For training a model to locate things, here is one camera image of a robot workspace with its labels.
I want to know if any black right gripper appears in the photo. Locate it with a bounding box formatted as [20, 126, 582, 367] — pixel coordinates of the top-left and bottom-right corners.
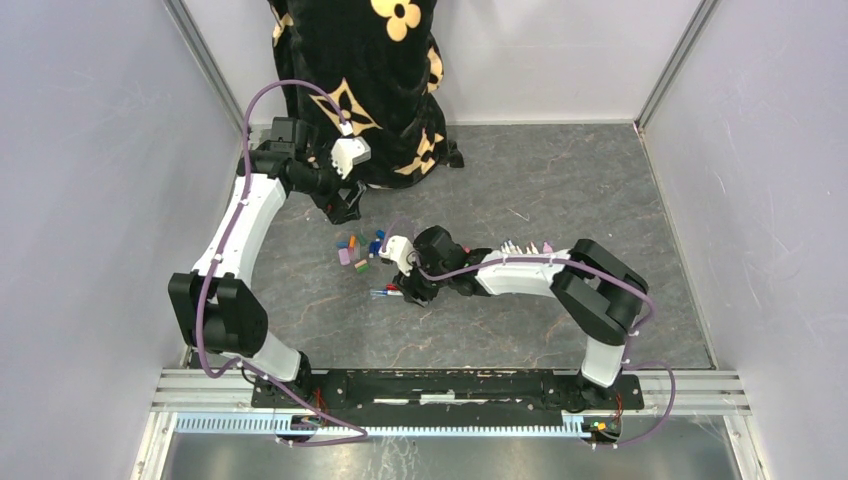
[393, 247, 451, 308]

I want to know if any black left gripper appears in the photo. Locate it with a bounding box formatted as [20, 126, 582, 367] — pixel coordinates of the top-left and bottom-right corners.
[292, 143, 366, 225]

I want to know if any pink highlighter cap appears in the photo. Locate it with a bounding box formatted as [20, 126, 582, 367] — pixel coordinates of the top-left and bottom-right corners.
[338, 248, 351, 266]

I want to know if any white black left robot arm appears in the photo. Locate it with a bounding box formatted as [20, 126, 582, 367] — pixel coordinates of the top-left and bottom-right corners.
[168, 117, 371, 408]

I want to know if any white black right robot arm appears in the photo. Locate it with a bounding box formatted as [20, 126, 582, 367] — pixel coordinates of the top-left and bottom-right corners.
[378, 226, 655, 408]

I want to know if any black floral blanket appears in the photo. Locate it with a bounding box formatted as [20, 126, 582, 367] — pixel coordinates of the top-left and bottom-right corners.
[269, 0, 465, 189]

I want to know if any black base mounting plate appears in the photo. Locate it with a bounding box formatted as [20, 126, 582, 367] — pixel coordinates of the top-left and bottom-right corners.
[291, 369, 645, 428]

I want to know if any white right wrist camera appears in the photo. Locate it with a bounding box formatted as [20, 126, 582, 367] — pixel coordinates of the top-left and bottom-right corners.
[378, 235, 414, 276]

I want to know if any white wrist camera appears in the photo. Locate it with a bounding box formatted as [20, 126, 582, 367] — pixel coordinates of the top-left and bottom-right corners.
[378, 235, 414, 276]
[330, 137, 371, 180]

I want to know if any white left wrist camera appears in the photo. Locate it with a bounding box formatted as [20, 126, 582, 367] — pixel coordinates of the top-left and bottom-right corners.
[330, 137, 371, 180]

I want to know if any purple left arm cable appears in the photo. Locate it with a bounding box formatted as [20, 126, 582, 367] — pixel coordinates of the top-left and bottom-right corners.
[196, 79, 370, 448]

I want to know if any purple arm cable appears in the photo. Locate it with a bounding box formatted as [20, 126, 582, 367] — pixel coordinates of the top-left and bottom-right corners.
[381, 219, 677, 450]
[196, 79, 370, 448]

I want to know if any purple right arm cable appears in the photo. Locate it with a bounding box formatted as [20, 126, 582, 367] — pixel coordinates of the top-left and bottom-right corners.
[381, 219, 677, 450]

